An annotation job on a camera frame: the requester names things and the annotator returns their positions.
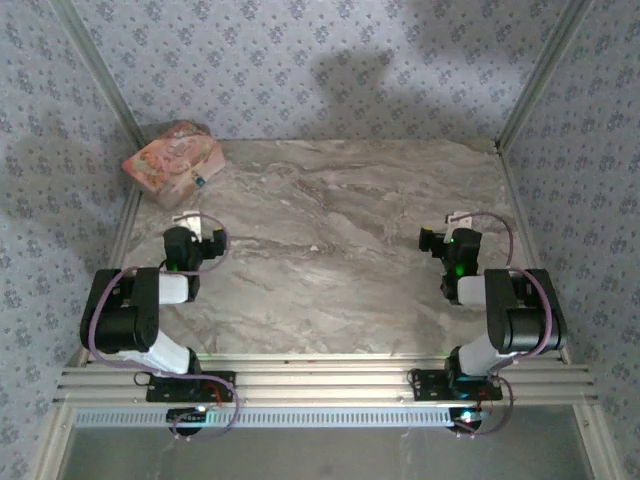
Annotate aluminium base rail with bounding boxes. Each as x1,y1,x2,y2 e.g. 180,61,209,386
53,352,599,407

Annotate perforated grey cable duct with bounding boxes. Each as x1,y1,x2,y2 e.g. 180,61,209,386
72,405,481,430

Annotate aluminium frame leg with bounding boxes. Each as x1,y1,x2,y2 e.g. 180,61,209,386
32,404,76,480
572,402,629,480

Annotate aluminium upright post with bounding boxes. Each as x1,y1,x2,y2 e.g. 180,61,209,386
49,0,152,151
493,0,596,154

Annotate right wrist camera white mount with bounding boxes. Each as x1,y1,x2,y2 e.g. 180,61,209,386
445,211,475,233

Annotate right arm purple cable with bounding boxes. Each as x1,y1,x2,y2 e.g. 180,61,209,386
452,211,556,442

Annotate aluminium side rail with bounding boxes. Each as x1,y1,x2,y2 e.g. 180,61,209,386
69,189,146,366
493,144,572,364

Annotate controller board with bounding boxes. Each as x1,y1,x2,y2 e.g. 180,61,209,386
167,407,211,424
448,407,490,432

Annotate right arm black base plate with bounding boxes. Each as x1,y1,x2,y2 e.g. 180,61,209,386
409,368,504,401

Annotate left controller board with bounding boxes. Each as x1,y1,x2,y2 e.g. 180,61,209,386
167,407,211,424

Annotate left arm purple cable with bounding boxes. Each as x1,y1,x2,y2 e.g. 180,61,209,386
82,213,242,444

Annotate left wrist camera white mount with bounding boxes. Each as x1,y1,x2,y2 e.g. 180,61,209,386
171,211,204,240

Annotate right controller board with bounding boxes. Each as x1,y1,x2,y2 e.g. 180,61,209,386
448,407,490,432

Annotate pink snack packet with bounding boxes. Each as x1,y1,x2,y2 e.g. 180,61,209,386
121,118,225,209

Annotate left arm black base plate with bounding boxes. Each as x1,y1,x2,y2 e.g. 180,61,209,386
145,369,236,404

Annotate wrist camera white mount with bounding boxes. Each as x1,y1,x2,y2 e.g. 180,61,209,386
445,211,475,233
171,211,204,240

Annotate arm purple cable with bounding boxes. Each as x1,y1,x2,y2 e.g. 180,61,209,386
82,213,242,444
452,211,556,442

